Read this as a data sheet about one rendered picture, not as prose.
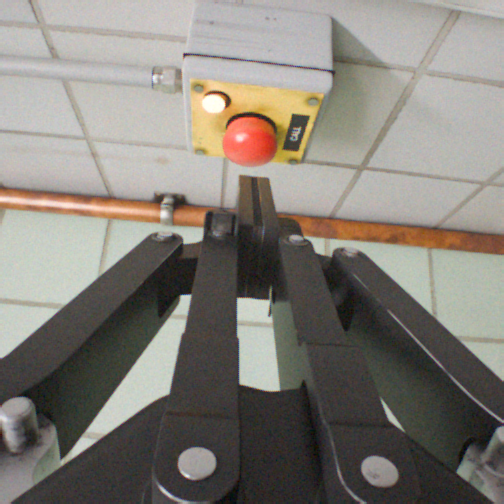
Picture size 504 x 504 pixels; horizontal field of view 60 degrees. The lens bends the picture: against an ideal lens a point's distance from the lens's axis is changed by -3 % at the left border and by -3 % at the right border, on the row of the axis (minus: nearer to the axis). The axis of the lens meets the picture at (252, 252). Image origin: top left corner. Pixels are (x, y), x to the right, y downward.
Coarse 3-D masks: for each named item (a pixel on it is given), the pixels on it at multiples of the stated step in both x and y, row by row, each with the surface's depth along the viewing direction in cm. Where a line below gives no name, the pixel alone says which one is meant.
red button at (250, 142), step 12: (240, 120) 31; (252, 120) 31; (228, 132) 31; (240, 132) 30; (252, 132) 30; (264, 132) 31; (228, 144) 31; (240, 144) 31; (252, 144) 31; (264, 144) 31; (276, 144) 32; (228, 156) 32; (240, 156) 32; (252, 156) 31; (264, 156) 31
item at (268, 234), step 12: (264, 180) 21; (264, 192) 19; (264, 204) 18; (264, 216) 17; (276, 216) 17; (264, 228) 16; (276, 228) 16; (264, 240) 16; (276, 240) 16; (264, 252) 16; (264, 264) 16; (264, 276) 16; (252, 288) 17; (264, 288) 17
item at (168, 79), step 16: (0, 64) 32; (16, 64) 32; (32, 64) 32; (48, 64) 32; (64, 64) 32; (80, 64) 32; (96, 64) 33; (112, 64) 33; (64, 80) 33; (80, 80) 33; (96, 80) 33; (112, 80) 33; (128, 80) 33; (144, 80) 33; (160, 80) 33; (176, 80) 33
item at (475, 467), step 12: (480, 444) 9; (492, 444) 8; (468, 456) 8; (480, 456) 8; (492, 456) 8; (468, 468) 8; (480, 468) 8; (492, 468) 8; (468, 480) 8; (480, 480) 8; (492, 480) 8; (492, 492) 8
